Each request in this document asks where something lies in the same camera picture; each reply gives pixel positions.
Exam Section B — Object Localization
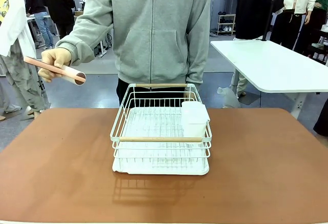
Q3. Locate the white plastic drip tray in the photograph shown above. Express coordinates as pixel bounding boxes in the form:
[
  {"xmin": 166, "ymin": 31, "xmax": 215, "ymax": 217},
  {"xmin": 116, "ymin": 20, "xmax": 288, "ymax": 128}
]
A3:
[{"xmin": 112, "ymin": 106, "xmax": 210, "ymax": 176}]

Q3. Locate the bystander in black sweater jeans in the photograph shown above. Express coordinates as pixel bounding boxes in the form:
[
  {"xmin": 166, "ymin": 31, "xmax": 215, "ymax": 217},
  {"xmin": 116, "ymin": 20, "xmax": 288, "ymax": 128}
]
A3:
[{"xmin": 24, "ymin": 0, "xmax": 55, "ymax": 50}]

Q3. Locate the white background table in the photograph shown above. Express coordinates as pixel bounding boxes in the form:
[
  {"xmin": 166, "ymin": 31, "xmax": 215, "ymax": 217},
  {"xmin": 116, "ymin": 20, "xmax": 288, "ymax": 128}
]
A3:
[{"xmin": 210, "ymin": 40, "xmax": 328, "ymax": 119}]

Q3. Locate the bystander in long black coat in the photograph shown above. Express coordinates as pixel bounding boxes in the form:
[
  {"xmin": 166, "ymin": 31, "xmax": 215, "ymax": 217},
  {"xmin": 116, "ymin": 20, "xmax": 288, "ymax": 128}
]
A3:
[{"xmin": 41, "ymin": 0, "xmax": 76, "ymax": 40}]

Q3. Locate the white background desk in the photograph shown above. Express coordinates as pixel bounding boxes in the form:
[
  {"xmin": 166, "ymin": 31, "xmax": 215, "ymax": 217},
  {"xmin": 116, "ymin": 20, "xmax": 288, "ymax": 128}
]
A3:
[{"xmin": 26, "ymin": 14, "xmax": 52, "ymax": 43}]

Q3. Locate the person's left forearm grey sleeve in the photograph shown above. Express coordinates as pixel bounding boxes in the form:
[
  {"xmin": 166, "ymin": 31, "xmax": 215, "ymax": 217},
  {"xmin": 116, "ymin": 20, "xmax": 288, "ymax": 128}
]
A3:
[{"xmin": 186, "ymin": 26, "xmax": 212, "ymax": 84}]

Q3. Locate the white plastic bag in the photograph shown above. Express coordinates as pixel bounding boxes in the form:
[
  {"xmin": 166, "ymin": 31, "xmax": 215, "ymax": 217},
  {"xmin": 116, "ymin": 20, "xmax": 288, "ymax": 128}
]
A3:
[{"xmin": 217, "ymin": 86, "xmax": 241, "ymax": 109}]

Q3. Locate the dark shelf unit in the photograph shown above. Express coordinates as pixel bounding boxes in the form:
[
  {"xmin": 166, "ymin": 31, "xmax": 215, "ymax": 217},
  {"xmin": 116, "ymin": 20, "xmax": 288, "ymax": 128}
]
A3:
[{"xmin": 307, "ymin": 25, "xmax": 328, "ymax": 65}]

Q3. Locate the person in grey hoodie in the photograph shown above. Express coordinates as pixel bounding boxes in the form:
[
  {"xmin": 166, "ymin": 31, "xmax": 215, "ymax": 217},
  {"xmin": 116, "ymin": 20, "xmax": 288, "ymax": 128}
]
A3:
[{"xmin": 76, "ymin": 0, "xmax": 212, "ymax": 105}]

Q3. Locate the person's right forearm grey sleeve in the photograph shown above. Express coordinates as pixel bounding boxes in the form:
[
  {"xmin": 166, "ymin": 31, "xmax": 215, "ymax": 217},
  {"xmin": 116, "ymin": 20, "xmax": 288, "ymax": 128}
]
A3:
[{"xmin": 55, "ymin": 16, "xmax": 115, "ymax": 67}]

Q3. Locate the wooden shoe rack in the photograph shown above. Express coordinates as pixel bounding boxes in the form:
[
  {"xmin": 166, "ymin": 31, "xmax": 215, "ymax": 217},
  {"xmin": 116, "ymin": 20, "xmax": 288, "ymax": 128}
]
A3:
[{"xmin": 216, "ymin": 11, "xmax": 236, "ymax": 36}]

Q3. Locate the white wire dish rack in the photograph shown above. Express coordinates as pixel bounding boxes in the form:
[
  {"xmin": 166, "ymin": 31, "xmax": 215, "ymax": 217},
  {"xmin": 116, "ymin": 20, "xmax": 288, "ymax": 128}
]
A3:
[{"xmin": 110, "ymin": 83, "xmax": 213, "ymax": 167}]

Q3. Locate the white plastic cutlery holder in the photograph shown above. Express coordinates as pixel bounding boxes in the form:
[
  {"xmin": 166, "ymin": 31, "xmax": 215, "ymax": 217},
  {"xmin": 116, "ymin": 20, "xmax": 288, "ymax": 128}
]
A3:
[{"xmin": 181, "ymin": 100, "xmax": 211, "ymax": 138}]

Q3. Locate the person's right hand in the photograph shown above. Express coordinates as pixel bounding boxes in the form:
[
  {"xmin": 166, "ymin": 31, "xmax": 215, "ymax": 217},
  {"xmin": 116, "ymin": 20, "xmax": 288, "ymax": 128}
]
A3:
[{"xmin": 37, "ymin": 47, "xmax": 73, "ymax": 83}]

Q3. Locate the black bag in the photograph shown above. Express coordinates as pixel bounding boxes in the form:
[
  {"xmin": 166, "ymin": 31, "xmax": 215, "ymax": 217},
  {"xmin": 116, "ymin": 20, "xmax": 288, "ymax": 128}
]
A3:
[{"xmin": 313, "ymin": 100, "xmax": 328, "ymax": 137}]

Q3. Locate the bystander in white shirt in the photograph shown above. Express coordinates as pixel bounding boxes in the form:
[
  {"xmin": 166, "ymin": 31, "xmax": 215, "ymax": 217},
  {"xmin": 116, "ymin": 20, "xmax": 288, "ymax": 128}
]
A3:
[{"xmin": 0, "ymin": 0, "xmax": 51, "ymax": 121}]

